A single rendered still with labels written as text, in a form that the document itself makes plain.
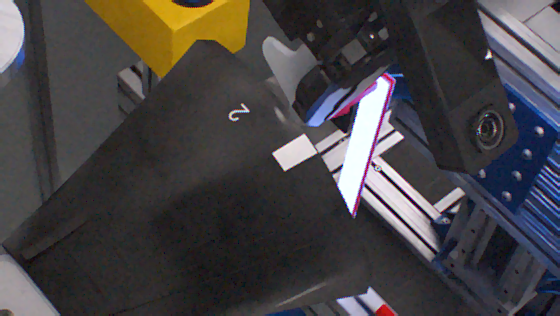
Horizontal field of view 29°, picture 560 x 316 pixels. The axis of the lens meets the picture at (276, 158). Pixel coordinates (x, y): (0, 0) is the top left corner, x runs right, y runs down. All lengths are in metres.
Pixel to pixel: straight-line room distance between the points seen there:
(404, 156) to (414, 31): 1.50
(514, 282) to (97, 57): 0.79
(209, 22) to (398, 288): 0.94
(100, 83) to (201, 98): 1.13
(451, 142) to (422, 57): 0.05
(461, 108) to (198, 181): 0.25
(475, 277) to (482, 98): 1.18
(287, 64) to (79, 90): 1.26
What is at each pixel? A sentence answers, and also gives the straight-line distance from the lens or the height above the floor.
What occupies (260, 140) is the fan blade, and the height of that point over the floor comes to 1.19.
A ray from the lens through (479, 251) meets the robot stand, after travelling 1.74.
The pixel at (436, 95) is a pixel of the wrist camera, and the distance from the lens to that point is 0.57.
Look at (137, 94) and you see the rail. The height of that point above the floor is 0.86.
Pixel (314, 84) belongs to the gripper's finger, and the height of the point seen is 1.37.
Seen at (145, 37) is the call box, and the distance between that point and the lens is 1.08.
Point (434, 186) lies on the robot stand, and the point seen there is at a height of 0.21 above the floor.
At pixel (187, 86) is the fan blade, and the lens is 0.81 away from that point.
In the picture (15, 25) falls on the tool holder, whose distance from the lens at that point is 0.50.
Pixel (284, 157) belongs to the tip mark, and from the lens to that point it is 0.80.
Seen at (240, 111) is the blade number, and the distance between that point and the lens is 0.80.
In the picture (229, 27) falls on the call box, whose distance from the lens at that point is 1.09.
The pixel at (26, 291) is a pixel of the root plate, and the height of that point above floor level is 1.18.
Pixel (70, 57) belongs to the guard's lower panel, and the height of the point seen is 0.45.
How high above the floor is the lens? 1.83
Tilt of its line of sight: 54 degrees down
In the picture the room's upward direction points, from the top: 10 degrees clockwise
